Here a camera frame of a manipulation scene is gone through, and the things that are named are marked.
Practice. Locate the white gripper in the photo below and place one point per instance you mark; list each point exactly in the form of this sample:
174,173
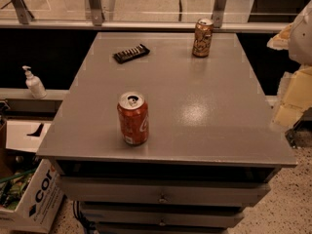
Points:
302,39

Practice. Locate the red coke can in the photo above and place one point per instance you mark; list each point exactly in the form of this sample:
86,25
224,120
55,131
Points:
133,116

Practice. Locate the gold soda can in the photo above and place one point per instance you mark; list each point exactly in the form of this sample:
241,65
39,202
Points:
203,37

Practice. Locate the grey drawer cabinet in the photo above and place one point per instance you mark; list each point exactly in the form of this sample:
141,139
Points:
210,153

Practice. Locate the black chocolate bar package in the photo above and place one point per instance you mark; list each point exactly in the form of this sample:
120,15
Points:
133,53

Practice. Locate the white pump bottle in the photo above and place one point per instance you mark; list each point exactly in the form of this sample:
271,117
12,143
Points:
33,83

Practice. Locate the white cardboard box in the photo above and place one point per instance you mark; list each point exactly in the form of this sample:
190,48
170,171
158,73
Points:
39,204

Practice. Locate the metal railing frame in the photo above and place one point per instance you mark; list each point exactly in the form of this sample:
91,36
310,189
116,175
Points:
181,15

